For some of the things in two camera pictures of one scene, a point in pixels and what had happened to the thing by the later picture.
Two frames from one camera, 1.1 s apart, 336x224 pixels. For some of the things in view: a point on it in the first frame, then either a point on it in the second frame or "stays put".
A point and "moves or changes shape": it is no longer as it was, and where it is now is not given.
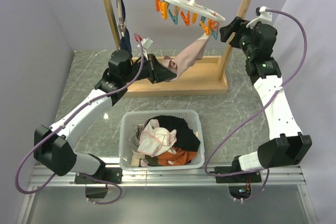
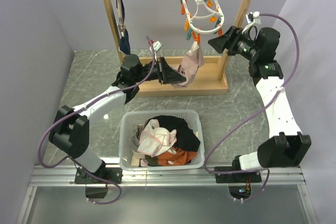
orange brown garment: x=180 y=158 stays put
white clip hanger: x=191 y=11 to x=200 y=7
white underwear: x=155 y=140 stays put
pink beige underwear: x=187 y=57 moves or changes shape
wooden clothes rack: x=209 y=76 stays put
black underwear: x=186 y=137 stays put
